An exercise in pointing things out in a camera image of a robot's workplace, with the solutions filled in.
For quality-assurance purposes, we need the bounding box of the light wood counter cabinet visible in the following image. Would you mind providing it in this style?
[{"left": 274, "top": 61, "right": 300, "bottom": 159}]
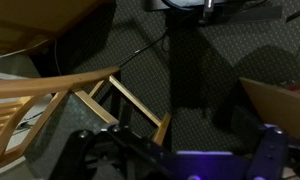
[{"left": 0, "top": 0, "right": 118, "bottom": 56}]

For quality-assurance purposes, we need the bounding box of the black camera stand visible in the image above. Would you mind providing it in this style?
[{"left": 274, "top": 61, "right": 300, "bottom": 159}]
[{"left": 141, "top": 0, "right": 284, "bottom": 111}]

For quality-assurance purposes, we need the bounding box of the black floor cable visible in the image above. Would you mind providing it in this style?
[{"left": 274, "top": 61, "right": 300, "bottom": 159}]
[{"left": 114, "top": 31, "right": 169, "bottom": 69}]

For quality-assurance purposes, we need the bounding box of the wooden chair with grey seat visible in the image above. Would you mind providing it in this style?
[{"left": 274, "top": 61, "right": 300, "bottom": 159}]
[{"left": 0, "top": 66, "right": 173, "bottom": 171}]

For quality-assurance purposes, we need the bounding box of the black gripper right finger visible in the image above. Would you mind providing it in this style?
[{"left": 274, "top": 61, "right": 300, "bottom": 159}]
[{"left": 231, "top": 105, "right": 300, "bottom": 180}]

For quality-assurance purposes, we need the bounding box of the brown cardboard box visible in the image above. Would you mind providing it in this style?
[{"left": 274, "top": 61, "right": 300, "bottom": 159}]
[{"left": 239, "top": 77, "right": 300, "bottom": 139}]

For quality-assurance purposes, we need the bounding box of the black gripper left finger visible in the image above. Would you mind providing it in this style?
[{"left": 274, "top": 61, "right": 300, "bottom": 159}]
[{"left": 49, "top": 103, "right": 178, "bottom": 180}]

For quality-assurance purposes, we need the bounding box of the white thin cable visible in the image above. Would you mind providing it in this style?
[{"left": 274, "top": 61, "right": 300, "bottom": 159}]
[{"left": 0, "top": 37, "right": 53, "bottom": 62}]

